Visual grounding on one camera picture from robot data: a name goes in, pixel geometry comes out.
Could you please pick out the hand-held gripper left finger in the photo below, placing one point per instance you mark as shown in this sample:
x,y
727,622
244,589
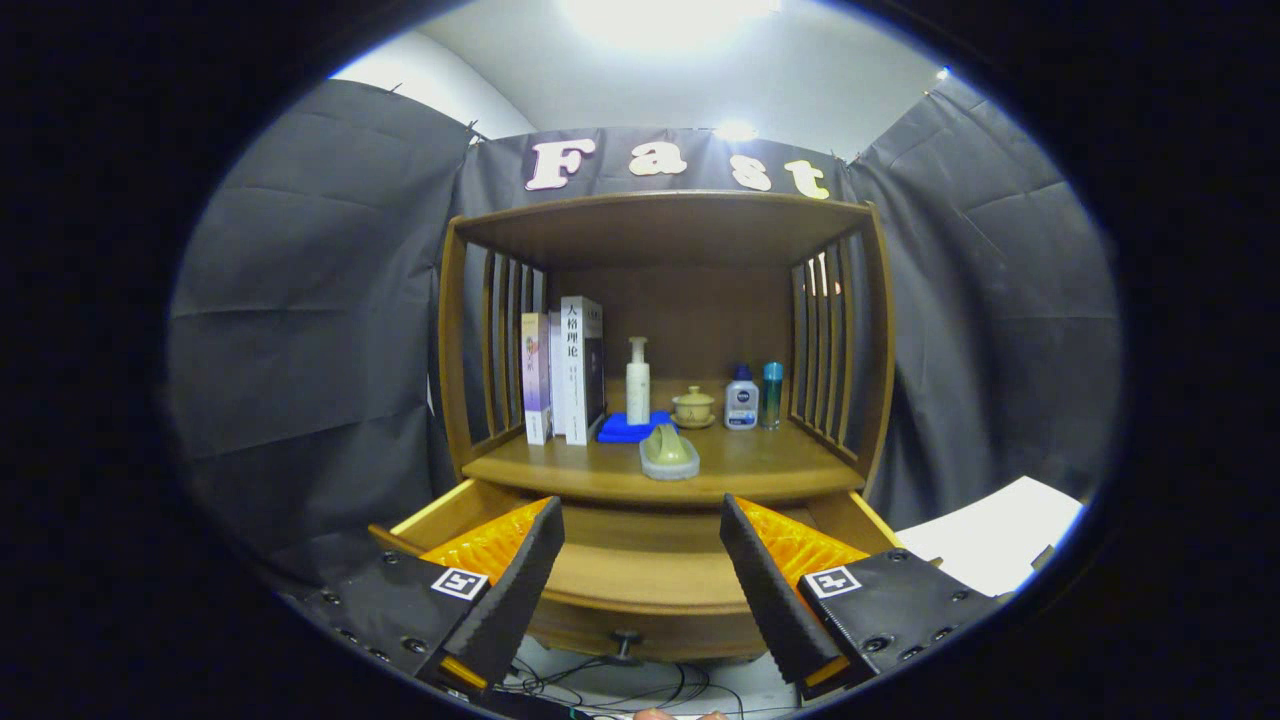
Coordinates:
x,y
520,590

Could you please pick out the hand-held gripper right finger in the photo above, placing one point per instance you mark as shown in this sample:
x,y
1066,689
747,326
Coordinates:
x,y
770,600

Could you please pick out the wooden drawer with black knob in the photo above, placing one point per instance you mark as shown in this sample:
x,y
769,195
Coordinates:
x,y
640,575

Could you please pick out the pale green packaged item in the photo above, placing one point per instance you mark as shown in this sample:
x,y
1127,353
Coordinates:
x,y
668,450

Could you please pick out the wooden countertop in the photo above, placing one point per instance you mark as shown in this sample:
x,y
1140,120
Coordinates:
x,y
760,460

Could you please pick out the brown wooden cabinet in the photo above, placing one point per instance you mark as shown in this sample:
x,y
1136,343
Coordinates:
x,y
660,230

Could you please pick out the blue folded towel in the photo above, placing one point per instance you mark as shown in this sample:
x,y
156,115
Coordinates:
x,y
620,432

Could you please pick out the white lotion bottle blue pump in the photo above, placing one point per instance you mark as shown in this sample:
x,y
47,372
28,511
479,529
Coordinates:
x,y
741,405

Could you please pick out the thin white book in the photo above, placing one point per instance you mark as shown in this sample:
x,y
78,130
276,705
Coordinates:
x,y
556,390

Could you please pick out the teal bottle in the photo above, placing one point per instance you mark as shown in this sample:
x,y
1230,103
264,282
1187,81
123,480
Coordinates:
x,y
772,395

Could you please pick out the yellow lidded teacup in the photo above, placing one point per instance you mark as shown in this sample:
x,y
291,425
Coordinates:
x,y
693,408

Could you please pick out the thick white book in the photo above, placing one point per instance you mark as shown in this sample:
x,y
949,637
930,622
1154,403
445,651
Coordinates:
x,y
573,390

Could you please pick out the purple book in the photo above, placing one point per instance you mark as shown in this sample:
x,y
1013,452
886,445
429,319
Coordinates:
x,y
535,380

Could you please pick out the white board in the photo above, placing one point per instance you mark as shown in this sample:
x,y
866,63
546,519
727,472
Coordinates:
x,y
1000,535

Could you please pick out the large ceiling lamp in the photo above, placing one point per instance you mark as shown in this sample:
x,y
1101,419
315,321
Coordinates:
x,y
670,20

